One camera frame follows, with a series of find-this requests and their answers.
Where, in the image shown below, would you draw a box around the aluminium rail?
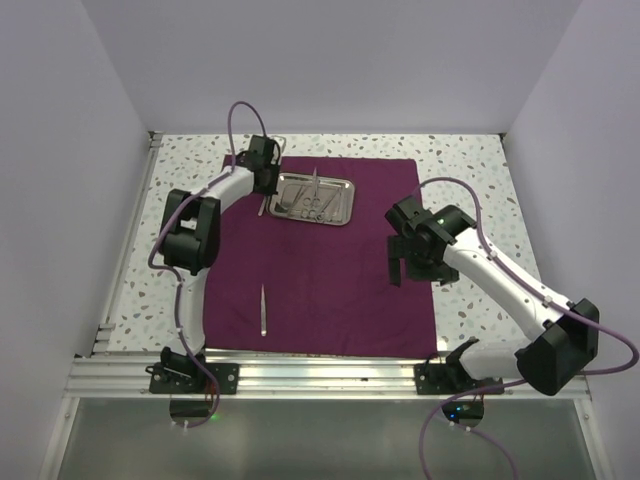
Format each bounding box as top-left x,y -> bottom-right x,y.
89,131 -> 164,356
63,349 -> 417,400

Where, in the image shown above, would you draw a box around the steel tweezers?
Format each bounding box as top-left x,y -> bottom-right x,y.
260,284 -> 268,337

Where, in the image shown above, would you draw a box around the aluminium front rail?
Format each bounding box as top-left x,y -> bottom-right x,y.
63,349 -> 417,400

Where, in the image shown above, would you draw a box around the steel surgical scissors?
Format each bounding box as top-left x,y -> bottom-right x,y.
301,169 -> 323,221

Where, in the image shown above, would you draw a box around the aluminium left side rail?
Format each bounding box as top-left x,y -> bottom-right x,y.
89,131 -> 164,356

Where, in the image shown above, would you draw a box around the purple cloth wrap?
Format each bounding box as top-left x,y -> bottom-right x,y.
202,157 -> 437,359

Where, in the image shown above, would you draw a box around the steel needle holder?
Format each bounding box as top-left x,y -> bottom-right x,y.
317,186 -> 345,223

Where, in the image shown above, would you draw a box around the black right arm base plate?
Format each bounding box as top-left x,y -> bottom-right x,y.
413,352 -> 504,395

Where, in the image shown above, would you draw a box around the steel forceps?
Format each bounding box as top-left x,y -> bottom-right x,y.
258,196 -> 267,216

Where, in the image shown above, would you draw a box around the stainless steel instrument tray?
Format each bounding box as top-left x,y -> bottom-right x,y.
266,173 -> 356,227

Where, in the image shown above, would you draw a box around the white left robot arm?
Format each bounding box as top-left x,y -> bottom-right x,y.
148,134 -> 282,393

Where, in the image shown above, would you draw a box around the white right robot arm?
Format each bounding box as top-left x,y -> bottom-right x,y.
385,196 -> 599,396

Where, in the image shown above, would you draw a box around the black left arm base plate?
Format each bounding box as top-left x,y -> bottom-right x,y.
145,363 -> 240,395

